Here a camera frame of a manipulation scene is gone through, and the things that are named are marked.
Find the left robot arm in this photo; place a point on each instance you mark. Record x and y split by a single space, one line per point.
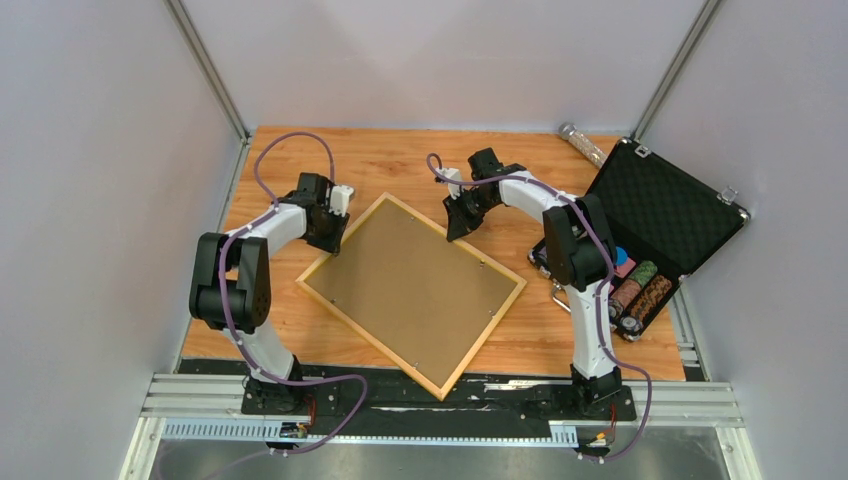
231 288

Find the blue round chip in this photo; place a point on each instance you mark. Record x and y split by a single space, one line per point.
621 256

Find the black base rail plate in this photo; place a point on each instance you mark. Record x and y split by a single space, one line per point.
371 402

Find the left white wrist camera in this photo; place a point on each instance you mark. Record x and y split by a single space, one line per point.
341 196

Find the black aluminium chip case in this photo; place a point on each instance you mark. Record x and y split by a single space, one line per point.
668 222

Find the yellow wooden picture frame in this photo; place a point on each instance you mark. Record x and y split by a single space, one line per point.
364 318

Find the brown cardboard backing board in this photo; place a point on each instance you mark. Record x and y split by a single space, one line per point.
411 291

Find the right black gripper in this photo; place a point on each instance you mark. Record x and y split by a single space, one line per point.
462 223

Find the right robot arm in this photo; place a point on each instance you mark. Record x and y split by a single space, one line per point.
580 256

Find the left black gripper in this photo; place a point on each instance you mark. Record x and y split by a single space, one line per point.
332 243

